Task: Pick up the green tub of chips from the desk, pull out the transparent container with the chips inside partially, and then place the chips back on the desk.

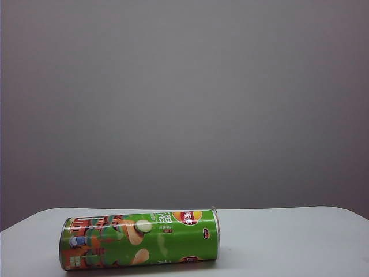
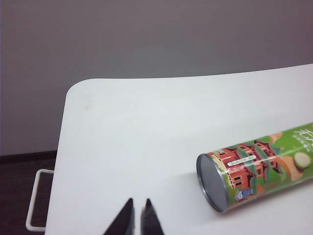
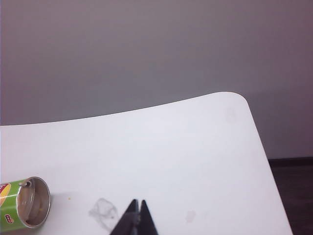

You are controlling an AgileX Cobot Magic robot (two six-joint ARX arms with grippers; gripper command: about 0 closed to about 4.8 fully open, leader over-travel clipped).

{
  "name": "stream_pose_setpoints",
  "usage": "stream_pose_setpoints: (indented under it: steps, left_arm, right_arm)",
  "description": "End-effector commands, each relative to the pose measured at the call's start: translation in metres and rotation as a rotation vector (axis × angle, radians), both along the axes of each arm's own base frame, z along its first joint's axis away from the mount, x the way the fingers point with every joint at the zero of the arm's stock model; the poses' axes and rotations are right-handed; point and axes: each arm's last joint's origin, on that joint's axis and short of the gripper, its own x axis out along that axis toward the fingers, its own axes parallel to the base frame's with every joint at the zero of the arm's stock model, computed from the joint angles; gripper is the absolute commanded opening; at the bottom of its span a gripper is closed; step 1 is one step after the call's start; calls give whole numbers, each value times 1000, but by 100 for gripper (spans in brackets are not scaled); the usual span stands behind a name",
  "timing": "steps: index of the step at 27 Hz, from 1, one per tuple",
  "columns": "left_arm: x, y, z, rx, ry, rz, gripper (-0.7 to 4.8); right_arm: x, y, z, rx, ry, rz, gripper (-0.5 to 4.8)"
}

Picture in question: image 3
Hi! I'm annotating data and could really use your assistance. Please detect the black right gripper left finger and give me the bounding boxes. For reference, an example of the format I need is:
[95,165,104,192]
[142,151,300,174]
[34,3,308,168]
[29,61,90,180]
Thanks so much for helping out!
[109,198,139,235]

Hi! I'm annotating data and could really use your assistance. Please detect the clear plastic film scrap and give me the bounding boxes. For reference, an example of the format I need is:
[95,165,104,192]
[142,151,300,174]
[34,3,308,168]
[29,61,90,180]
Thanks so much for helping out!
[88,197,117,227]

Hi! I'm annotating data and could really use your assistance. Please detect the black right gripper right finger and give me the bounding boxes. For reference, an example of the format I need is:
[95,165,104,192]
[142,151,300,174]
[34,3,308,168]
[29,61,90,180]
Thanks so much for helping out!
[136,199,160,235]

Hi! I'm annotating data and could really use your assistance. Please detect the green Lay's chips tub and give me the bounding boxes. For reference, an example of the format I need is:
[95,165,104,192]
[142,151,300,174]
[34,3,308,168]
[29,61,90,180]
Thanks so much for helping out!
[0,176,51,228]

